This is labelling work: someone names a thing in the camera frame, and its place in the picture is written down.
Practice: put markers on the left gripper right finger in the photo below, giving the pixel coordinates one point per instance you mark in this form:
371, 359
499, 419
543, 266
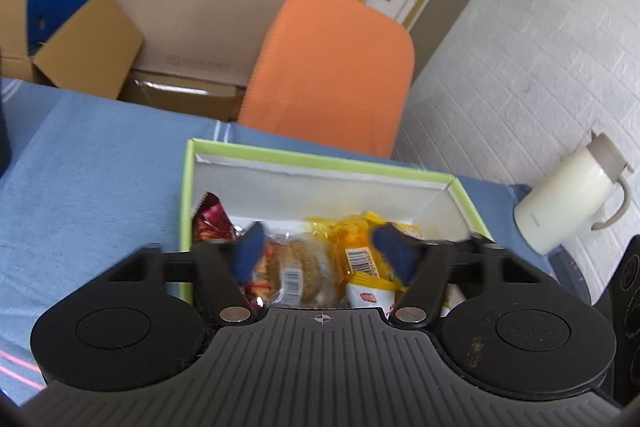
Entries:
498, 321

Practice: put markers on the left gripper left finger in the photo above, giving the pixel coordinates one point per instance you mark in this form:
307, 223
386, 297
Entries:
147, 318

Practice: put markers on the cookie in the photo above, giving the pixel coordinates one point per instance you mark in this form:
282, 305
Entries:
295, 271

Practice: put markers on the black induction cooker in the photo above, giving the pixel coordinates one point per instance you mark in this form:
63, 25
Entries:
620, 305

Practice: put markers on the white thermos jug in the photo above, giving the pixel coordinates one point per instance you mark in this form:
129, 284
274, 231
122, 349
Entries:
570, 197

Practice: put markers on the white red snack packet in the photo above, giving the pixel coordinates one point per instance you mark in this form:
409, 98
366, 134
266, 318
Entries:
367, 291

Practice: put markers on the green open cardboard box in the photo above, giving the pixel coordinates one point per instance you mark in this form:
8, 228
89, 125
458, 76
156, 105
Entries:
281, 190

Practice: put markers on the yellow snack packet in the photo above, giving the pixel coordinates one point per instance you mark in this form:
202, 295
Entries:
350, 247

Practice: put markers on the black coffee cup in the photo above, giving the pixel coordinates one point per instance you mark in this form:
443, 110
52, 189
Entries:
5, 144

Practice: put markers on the flat cardboard box under bag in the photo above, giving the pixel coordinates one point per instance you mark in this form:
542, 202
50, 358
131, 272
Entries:
183, 95

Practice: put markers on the open brown cardboard box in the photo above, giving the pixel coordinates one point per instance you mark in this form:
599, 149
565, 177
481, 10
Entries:
87, 46

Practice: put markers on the orange chair backrest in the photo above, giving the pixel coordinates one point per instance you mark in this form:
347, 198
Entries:
331, 72

